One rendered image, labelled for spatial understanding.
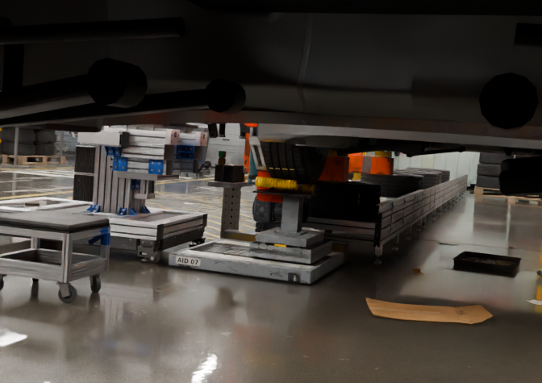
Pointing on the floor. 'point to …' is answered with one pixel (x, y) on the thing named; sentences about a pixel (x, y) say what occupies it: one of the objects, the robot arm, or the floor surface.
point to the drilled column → (230, 209)
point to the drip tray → (485, 260)
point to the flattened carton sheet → (421, 313)
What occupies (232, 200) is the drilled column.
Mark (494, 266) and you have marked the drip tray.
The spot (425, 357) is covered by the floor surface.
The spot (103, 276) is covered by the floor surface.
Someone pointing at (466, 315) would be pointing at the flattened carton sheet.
